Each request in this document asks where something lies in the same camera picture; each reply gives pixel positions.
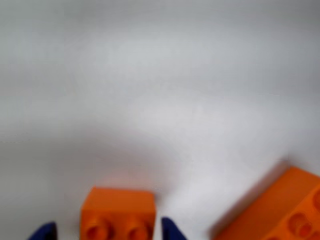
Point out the orange 2x2 toy brick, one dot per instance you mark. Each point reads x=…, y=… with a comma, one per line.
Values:
x=117, y=207

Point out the orange 2x4 toy brick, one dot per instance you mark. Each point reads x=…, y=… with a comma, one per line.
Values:
x=275, y=207

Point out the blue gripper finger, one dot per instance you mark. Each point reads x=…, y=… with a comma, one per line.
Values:
x=171, y=231
x=46, y=232

